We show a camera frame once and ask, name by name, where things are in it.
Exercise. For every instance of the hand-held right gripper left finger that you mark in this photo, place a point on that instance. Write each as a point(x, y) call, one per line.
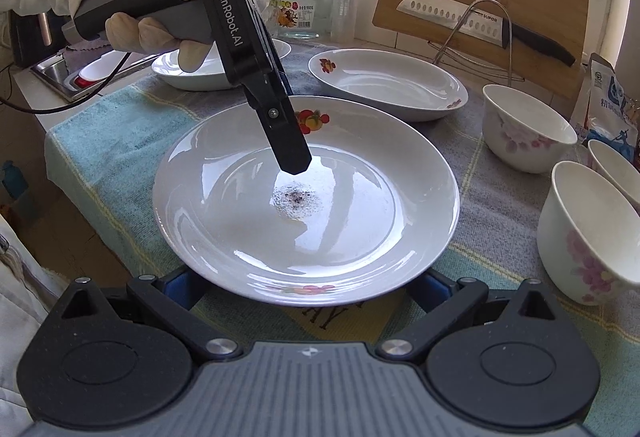
point(182, 289)

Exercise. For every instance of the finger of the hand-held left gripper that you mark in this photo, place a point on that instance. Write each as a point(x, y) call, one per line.
point(287, 142)

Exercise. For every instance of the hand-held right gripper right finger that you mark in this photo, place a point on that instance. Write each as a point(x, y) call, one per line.
point(430, 289)

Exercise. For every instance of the white plate with fruit print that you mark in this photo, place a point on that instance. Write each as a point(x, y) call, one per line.
point(215, 80)
point(390, 82)
point(350, 227)

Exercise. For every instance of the white bowl with pink flowers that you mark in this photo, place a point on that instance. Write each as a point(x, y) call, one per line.
point(525, 142)
point(565, 237)

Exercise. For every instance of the glass jar with green lid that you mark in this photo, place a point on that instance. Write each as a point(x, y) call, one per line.
point(305, 12)

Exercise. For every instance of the red and white plastic container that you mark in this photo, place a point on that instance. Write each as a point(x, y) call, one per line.
point(100, 69)

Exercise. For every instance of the grey dish cloth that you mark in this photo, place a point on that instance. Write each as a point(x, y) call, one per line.
point(82, 54)

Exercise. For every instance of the grey and blue checked towel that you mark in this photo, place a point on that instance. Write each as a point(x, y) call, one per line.
point(125, 142)

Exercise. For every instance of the person's white clothing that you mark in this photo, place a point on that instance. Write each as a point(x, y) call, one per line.
point(20, 317)

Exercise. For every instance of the metal sink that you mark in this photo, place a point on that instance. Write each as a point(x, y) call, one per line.
point(50, 73)

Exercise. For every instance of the black appliance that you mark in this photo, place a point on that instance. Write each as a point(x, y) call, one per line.
point(27, 39)

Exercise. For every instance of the white paper cup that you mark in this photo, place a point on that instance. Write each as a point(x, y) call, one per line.
point(617, 167)

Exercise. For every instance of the white and blue salt bag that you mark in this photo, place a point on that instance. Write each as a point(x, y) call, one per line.
point(607, 117)

